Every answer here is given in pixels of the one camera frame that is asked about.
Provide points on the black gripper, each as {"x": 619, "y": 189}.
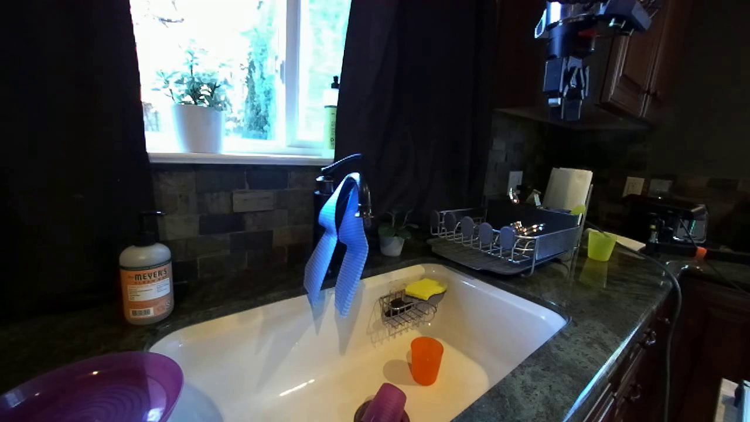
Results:
{"x": 568, "y": 74}

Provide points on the glass pot lid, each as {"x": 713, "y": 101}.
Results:
{"x": 531, "y": 228}

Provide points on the stainless steel dish rack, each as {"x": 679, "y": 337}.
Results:
{"x": 499, "y": 243}

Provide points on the blue dish cloth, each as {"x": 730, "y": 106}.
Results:
{"x": 343, "y": 250}

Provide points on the dark wooden upper cabinet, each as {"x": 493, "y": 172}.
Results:
{"x": 633, "y": 72}

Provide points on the dark wooden cabinet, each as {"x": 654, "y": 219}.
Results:
{"x": 633, "y": 72}
{"x": 633, "y": 377}

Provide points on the white paper towel roll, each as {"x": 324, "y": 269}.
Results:
{"x": 568, "y": 190}

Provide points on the green plastic cup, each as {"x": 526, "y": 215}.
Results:
{"x": 600, "y": 248}

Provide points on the white flat item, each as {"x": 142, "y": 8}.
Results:
{"x": 629, "y": 243}

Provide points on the small plant in white pot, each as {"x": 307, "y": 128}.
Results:
{"x": 391, "y": 243}

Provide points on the white kitchen sink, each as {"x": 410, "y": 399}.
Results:
{"x": 499, "y": 319}

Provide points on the yellow sponge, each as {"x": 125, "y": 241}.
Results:
{"x": 425, "y": 289}

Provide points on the green bottle on windowsill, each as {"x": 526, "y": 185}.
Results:
{"x": 332, "y": 119}

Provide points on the black kitchen faucet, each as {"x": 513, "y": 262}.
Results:
{"x": 332, "y": 167}

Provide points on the black scrub pad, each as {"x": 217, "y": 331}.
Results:
{"x": 399, "y": 303}

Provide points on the dark wooden lower cabinet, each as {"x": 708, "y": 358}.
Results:
{"x": 633, "y": 377}

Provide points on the orange plastic cup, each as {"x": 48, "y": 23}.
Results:
{"x": 427, "y": 362}

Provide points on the bright window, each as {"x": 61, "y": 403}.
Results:
{"x": 272, "y": 72}

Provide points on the white cloth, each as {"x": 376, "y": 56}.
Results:
{"x": 732, "y": 403}

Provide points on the purple plastic cup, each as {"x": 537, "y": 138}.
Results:
{"x": 386, "y": 404}

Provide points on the large plant in white pot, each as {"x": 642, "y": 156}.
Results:
{"x": 200, "y": 119}

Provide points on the soap bottle with orange label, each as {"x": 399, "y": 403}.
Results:
{"x": 145, "y": 284}

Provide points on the purple plastic bowl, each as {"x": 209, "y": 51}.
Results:
{"x": 86, "y": 390}

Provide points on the white wall outlet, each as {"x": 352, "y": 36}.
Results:
{"x": 660, "y": 187}
{"x": 513, "y": 185}
{"x": 633, "y": 187}

